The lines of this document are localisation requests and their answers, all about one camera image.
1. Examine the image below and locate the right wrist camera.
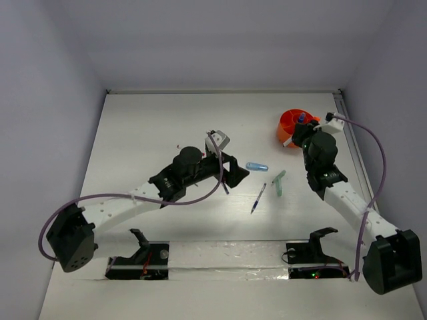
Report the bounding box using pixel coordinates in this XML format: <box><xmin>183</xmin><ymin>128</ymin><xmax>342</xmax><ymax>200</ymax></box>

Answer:
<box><xmin>319</xmin><ymin>113</ymin><xmax>344</xmax><ymax>135</ymax></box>

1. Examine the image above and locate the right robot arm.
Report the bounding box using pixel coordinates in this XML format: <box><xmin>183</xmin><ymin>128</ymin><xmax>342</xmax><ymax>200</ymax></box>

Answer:
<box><xmin>292</xmin><ymin>115</ymin><xmax>423</xmax><ymax>295</ymax></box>

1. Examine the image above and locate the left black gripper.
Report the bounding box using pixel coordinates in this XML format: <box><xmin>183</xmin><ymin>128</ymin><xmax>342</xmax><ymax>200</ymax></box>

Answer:
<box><xmin>183</xmin><ymin>149</ymin><xmax>248</xmax><ymax>188</ymax></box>

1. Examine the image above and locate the orange round pen holder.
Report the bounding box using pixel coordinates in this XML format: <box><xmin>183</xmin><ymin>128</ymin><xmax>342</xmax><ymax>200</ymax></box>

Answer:
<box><xmin>276</xmin><ymin>109</ymin><xmax>314</xmax><ymax>149</ymax></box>

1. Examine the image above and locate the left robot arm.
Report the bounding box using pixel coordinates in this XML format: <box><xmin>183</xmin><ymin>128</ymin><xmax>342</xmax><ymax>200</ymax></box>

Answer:
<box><xmin>41</xmin><ymin>147</ymin><xmax>250</xmax><ymax>273</ymax></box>

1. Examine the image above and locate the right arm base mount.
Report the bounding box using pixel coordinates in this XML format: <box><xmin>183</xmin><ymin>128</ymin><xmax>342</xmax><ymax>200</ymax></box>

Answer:
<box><xmin>281</xmin><ymin>227</ymin><xmax>350</xmax><ymax>279</ymax></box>

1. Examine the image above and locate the blue ballpoint pen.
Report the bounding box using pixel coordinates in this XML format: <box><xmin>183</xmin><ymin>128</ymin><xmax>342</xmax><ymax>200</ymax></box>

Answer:
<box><xmin>250</xmin><ymin>183</ymin><xmax>267</xmax><ymax>214</ymax></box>

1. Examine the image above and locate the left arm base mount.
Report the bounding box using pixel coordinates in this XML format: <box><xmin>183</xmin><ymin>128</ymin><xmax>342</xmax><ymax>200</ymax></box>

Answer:
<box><xmin>105</xmin><ymin>228</ymin><xmax>169</xmax><ymax>281</ymax></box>

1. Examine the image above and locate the black cap white marker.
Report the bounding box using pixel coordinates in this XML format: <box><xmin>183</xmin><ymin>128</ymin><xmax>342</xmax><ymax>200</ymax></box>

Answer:
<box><xmin>282</xmin><ymin>138</ymin><xmax>292</xmax><ymax>147</ymax></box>

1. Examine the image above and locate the silver taped front rail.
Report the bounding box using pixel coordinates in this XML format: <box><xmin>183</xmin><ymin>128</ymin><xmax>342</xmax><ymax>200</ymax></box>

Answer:
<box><xmin>167</xmin><ymin>241</ymin><xmax>289</xmax><ymax>281</ymax></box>

